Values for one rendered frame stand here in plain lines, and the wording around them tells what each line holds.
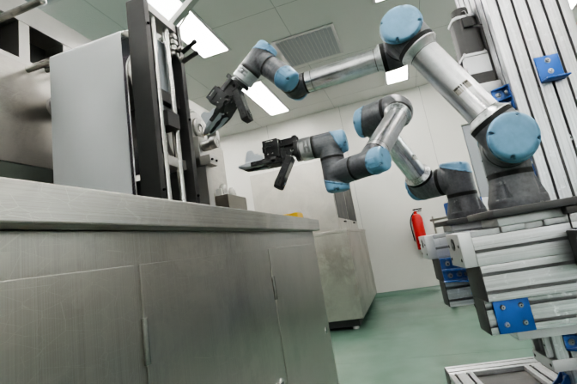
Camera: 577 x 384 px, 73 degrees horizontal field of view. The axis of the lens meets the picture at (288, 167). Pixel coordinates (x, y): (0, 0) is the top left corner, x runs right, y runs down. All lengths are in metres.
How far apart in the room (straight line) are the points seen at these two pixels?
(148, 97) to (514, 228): 0.97
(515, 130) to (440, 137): 4.74
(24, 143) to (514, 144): 1.26
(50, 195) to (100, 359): 0.19
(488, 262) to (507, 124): 0.36
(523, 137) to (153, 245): 0.85
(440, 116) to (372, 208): 1.60
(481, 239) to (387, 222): 4.52
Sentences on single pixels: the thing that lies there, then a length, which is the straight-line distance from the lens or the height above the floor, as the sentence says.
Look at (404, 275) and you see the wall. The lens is 5.66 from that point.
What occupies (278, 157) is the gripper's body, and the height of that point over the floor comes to 1.10.
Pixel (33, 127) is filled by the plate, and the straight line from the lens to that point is 1.31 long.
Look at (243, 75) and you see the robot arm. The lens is 1.31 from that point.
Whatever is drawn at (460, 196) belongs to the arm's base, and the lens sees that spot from 1.67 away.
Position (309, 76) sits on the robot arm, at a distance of 1.35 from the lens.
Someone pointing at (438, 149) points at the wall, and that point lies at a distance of 5.76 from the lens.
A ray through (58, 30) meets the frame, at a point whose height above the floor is 1.62.
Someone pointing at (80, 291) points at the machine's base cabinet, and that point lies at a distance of 0.48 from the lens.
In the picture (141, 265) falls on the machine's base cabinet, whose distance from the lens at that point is 0.56.
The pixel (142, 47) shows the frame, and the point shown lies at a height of 1.31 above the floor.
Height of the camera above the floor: 0.80
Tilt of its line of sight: 12 degrees up
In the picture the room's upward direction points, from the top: 9 degrees counter-clockwise
